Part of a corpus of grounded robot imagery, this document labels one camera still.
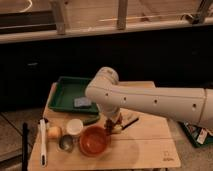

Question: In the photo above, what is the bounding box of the bunch of dark grapes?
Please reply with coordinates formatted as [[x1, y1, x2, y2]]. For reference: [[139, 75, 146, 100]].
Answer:
[[104, 119, 114, 135]]

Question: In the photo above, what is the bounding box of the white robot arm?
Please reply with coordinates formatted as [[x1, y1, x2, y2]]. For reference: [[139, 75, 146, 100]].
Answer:
[[85, 67, 213, 130]]

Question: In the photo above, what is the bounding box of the red bowl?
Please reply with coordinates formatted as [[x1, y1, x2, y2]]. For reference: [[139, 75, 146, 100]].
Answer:
[[79, 126, 111, 157]]

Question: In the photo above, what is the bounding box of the yellow banana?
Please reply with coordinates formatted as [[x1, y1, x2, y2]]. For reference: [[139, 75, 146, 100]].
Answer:
[[112, 127, 122, 134]]

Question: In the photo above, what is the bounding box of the wooden scrub brush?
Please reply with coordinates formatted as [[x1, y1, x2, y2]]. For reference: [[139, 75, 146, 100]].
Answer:
[[121, 113, 139, 129]]

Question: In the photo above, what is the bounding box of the green cucumber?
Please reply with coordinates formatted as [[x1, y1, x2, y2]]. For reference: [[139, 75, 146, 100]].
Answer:
[[83, 115, 100, 126]]

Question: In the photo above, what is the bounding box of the blue-grey sponge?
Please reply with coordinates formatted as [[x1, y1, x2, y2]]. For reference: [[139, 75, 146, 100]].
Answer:
[[74, 97, 92, 108]]

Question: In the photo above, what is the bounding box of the white round cup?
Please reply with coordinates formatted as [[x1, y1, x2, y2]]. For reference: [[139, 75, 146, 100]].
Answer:
[[66, 119, 83, 136]]

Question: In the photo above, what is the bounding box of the small metal cup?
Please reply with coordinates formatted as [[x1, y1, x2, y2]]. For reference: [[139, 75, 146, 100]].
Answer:
[[59, 135, 74, 152]]

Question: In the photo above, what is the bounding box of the green plastic tray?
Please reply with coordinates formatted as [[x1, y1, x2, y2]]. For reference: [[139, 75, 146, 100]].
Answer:
[[48, 76, 98, 115]]

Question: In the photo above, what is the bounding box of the yellow onion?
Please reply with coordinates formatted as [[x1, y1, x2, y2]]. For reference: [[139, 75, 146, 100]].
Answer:
[[47, 126, 62, 139]]

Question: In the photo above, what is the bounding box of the green bin with items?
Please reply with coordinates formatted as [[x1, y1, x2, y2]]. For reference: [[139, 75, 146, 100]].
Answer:
[[179, 123, 213, 148]]

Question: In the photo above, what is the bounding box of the black pole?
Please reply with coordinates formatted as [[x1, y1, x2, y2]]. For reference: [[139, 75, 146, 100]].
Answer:
[[22, 123, 29, 171]]

